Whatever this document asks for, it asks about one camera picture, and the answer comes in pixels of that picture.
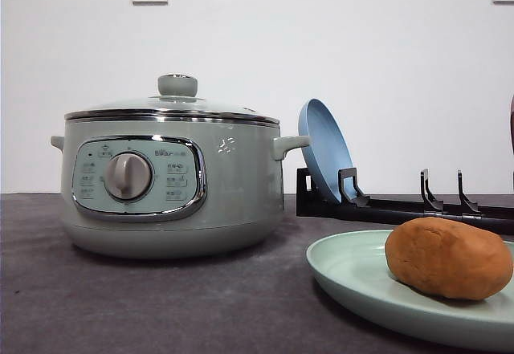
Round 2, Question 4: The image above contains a green plate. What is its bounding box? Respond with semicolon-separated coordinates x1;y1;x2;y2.
307;230;514;350

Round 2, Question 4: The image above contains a dark red plate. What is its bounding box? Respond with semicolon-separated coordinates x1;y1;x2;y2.
509;95;514;156

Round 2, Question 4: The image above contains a brown potato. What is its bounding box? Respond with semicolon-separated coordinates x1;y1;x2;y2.
385;217;513;300

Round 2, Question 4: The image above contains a green electric steamer pot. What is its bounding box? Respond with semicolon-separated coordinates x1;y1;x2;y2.
51;75;311;259

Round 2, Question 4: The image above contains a glass steamer lid green knob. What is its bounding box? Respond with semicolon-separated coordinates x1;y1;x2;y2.
64;74;280;125

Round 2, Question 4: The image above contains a black dish rack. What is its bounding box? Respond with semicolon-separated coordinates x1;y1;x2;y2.
296;167;514;234

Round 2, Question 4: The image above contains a blue plate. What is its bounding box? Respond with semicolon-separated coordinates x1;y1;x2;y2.
298;98;354;203

